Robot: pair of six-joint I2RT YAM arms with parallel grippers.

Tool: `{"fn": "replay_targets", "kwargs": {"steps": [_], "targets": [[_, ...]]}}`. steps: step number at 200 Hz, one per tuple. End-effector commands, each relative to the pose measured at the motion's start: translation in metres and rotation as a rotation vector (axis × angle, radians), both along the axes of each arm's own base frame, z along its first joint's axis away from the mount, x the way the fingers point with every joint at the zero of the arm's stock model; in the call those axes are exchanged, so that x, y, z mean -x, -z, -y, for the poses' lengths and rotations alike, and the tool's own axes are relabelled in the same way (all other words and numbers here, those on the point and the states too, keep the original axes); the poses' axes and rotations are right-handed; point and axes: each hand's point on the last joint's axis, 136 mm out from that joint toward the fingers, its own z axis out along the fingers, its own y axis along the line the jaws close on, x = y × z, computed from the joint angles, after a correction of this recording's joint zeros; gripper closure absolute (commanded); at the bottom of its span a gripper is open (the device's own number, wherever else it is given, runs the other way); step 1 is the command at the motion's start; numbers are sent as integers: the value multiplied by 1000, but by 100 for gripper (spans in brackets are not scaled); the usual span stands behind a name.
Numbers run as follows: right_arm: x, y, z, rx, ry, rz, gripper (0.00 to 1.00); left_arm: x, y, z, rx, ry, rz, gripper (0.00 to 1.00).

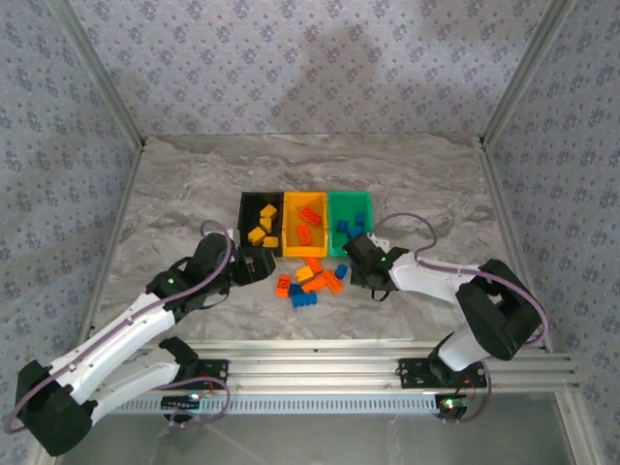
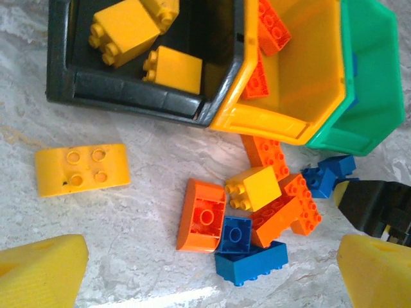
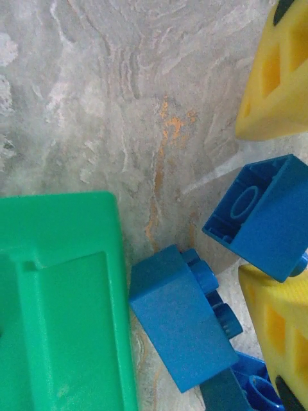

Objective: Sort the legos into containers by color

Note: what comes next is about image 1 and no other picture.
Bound long orange lego brick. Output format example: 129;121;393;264
300;274;333;296

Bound yellow plastic bin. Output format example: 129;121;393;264
282;191;333;259

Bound black plastic bin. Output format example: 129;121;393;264
235;191;287;259

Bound green plastic bin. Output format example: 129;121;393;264
326;191;377;258

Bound small lit circuit board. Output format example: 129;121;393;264
162;394;202;411
434;394;469;420

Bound aluminium table side rail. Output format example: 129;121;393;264
77;143;147;351
477;139;554;351

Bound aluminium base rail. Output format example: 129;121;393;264
52;338;580;393

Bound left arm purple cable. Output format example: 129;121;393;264
5;220;238;435

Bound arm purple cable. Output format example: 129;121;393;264
370;211;551;426
5;220;238;435

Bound grey slotted cable duct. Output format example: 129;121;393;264
108;393;454;417

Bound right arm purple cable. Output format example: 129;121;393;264
370;211;551;426

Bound aluminium frame post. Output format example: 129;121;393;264
478;0;578;147
47;0;147;147

